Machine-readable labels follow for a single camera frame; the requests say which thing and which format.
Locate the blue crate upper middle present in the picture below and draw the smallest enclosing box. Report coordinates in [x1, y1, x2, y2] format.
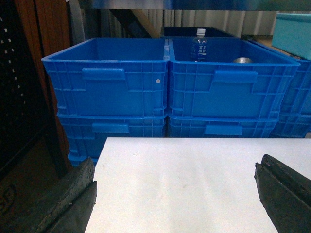
[169, 37, 299, 119]

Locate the blue crate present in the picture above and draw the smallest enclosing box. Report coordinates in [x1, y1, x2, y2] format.
[57, 113, 167, 166]
[270, 113, 311, 138]
[169, 37, 299, 119]
[168, 115, 278, 138]
[250, 40, 311, 116]
[42, 38, 170, 117]

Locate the brown wooden cabinet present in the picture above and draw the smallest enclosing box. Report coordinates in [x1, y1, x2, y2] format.
[0, 0, 67, 233]

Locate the blue crate lower right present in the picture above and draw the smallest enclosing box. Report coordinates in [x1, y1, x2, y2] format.
[270, 113, 311, 138]

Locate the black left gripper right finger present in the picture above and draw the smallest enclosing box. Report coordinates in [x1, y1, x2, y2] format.
[254, 154, 311, 233]

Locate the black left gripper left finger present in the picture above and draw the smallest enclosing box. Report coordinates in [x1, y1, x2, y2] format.
[23, 158, 97, 233]

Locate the blue crate lower middle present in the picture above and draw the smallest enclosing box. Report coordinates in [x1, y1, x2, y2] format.
[168, 115, 278, 138]

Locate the silver metal can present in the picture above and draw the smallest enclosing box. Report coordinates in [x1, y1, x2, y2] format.
[233, 57, 253, 64]

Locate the blue crate lower left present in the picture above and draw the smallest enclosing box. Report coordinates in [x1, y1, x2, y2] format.
[57, 113, 167, 166]

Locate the clear water bottle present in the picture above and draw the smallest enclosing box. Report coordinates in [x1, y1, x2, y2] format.
[190, 28, 207, 62]

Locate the teal foam box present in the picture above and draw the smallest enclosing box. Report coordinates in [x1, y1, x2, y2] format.
[272, 13, 311, 60]

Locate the blue crate upper right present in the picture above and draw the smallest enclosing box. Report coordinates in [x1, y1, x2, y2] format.
[250, 40, 311, 116]

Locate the blue crate upper left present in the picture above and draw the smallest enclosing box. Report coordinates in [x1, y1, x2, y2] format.
[42, 38, 170, 117]

